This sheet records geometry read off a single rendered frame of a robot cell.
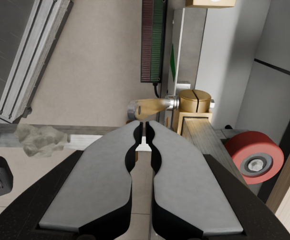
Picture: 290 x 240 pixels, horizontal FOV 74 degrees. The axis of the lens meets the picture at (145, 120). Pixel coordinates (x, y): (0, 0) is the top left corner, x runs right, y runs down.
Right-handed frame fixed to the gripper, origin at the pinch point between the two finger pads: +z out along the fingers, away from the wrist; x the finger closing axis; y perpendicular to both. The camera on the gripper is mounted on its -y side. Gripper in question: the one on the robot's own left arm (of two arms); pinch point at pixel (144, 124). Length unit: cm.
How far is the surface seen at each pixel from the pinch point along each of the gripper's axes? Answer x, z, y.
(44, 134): -15.4, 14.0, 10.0
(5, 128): -23.2, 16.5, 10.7
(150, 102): 0.4, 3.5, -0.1
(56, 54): -50, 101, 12
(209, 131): 8.6, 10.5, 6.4
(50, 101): -59, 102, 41
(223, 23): 17.8, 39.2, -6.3
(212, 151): 7.6, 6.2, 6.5
